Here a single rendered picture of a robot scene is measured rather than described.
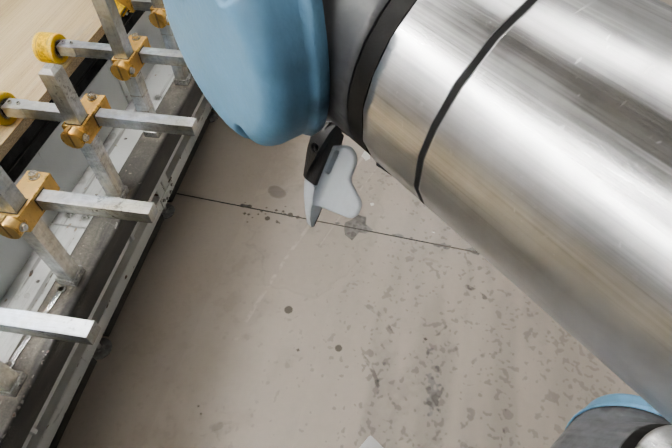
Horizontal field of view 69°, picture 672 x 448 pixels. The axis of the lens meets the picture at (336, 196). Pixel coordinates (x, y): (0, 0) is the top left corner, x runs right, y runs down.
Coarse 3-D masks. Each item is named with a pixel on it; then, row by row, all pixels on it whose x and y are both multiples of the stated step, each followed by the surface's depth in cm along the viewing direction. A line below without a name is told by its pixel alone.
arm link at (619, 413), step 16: (608, 400) 45; (624, 400) 44; (640, 400) 43; (576, 416) 47; (592, 416) 44; (608, 416) 43; (624, 416) 43; (640, 416) 42; (656, 416) 42; (576, 432) 44; (592, 432) 42; (608, 432) 41; (624, 432) 40; (640, 432) 38; (656, 432) 38
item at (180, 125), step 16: (16, 112) 114; (32, 112) 113; (48, 112) 112; (112, 112) 112; (128, 112) 112; (128, 128) 112; (144, 128) 112; (160, 128) 111; (176, 128) 110; (192, 128) 109
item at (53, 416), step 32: (128, 32) 161; (160, 32) 183; (96, 64) 146; (128, 96) 166; (32, 128) 123; (32, 160) 125; (64, 160) 137; (160, 192) 198; (160, 224) 207; (0, 256) 118; (128, 256) 180; (0, 288) 119; (128, 288) 186; (96, 320) 164; (64, 384) 151; (64, 416) 155
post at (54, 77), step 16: (48, 64) 98; (48, 80) 99; (64, 80) 101; (64, 96) 101; (64, 112) 105; (80, 112) 107; (96, 144) 114; (96, 160) 116; (96, 176) 121; (112, 176) 123; (112, 192) 126
